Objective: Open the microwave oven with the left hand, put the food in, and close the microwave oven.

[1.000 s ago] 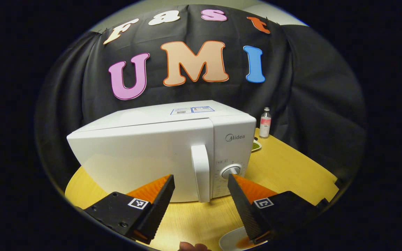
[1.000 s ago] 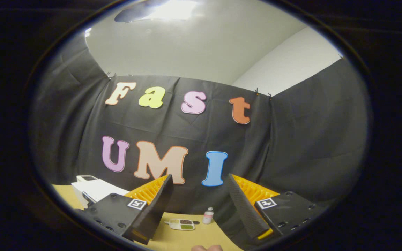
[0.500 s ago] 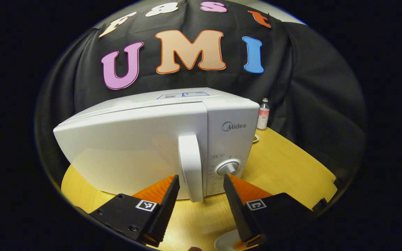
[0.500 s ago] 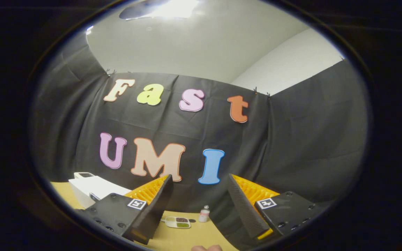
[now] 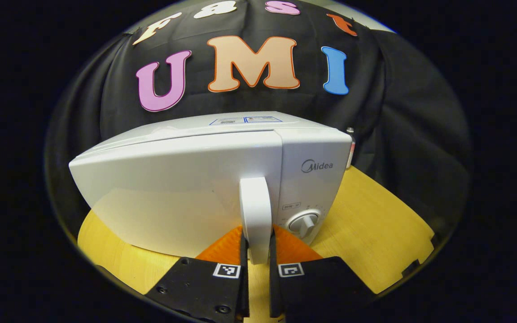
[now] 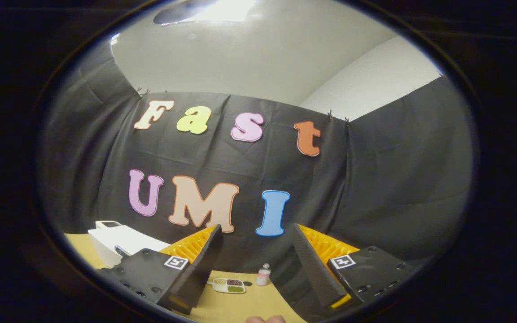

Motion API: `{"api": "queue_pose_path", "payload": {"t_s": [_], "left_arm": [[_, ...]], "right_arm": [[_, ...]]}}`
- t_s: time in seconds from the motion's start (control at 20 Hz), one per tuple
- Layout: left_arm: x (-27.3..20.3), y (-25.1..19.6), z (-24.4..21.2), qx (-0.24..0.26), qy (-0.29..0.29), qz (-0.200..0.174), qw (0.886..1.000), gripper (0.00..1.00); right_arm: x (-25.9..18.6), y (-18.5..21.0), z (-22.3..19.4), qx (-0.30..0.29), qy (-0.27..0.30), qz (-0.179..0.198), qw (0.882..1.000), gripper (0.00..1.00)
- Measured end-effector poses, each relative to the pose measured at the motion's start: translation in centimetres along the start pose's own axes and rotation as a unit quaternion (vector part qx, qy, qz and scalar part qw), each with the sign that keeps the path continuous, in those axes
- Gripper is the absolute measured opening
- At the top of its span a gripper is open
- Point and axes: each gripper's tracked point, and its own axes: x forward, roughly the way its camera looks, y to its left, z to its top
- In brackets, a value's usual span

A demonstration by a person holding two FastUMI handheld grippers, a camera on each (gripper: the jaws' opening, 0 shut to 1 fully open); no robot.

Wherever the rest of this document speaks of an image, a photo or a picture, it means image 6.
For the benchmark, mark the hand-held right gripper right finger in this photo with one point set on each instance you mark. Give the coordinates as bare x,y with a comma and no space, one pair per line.
314,269

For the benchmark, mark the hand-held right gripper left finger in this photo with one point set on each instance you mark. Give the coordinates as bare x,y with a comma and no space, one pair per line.
198,273

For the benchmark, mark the white compartment food tray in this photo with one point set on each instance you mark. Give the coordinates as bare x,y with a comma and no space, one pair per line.
229,286

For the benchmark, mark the white microwave oven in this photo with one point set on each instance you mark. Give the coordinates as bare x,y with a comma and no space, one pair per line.
119,237

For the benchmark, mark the small bottle with pink label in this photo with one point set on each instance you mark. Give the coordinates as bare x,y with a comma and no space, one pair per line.
263,276

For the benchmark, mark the white device with dark screen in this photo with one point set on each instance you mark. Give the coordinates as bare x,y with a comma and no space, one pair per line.
108,224

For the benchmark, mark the black backdrop cloth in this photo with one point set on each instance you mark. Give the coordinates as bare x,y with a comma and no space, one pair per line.
375,179

